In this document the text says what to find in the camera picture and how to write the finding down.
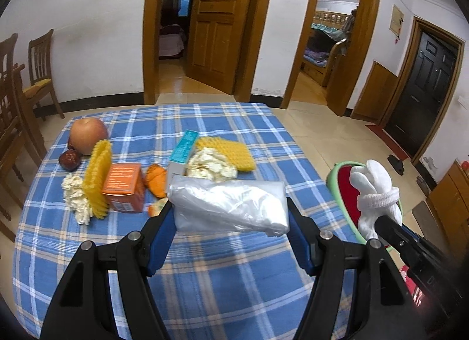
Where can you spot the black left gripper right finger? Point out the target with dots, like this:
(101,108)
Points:
(381,305)

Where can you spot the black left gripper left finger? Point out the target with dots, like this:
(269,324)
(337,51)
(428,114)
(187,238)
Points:
(81,307)

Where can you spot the white sock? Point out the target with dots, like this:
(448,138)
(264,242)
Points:
(376,196)

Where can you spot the white tissue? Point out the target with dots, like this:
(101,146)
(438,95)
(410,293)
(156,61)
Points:
(209,164)
(75,199)

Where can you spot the yellow foam net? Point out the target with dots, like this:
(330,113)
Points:
(236,153)
(95,176)

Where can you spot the orange cardboard box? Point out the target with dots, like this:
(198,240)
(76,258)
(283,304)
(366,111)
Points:
(124,188)

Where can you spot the clear plastic bag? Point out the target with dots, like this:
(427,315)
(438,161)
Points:
(203,206)

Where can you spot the teal white toothpaste box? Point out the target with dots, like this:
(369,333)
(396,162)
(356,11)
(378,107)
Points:
(180,156)

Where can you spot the pink bed in room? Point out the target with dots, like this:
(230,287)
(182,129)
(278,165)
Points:
(171,41)

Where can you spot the floral red cushion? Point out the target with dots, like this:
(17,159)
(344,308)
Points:
(415,292)

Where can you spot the grey floor mat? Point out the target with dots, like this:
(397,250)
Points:
(428,224)

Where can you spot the wooden cabinet right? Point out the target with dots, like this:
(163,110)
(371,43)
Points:
(449,203)

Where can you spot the grey slipper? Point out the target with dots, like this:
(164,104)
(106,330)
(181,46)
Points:
(423,185)

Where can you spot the red bin green rim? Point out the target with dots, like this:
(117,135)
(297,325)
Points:
(345,194)

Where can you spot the orange snack wrapper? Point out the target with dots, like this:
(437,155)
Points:
(156,207)

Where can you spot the black slipper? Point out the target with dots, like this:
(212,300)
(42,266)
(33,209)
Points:
(397,164)

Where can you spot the blue plaid tablecloth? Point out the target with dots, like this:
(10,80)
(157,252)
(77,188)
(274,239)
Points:
(216,283)

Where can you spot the red doormat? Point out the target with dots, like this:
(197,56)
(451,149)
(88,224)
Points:
(392,145)

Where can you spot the dark red date fruit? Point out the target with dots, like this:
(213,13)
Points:
(70,160)

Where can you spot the orange peel piece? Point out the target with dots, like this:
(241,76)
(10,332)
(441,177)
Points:
(155,180)

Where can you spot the red apple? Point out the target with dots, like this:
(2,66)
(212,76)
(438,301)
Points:
(85,133)

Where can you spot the black entrance door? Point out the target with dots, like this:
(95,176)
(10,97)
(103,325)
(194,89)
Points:
(423,95)

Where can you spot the wooden chair near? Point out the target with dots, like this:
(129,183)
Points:
(15,131)

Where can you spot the wooden chair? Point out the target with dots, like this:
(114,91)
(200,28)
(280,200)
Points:
(15,131)
(40,72)

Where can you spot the wooden chair far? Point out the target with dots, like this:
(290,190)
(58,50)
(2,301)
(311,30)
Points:
(40,72)

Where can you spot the wooden bunk bed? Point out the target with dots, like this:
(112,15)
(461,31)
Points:
(325,44)

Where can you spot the open wooden door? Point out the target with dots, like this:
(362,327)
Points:
(215,39)

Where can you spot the wooden wall panel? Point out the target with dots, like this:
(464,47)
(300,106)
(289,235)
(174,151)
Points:
(376,95)

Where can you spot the wall electrical panel box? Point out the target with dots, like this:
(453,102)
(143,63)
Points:
(396,21)

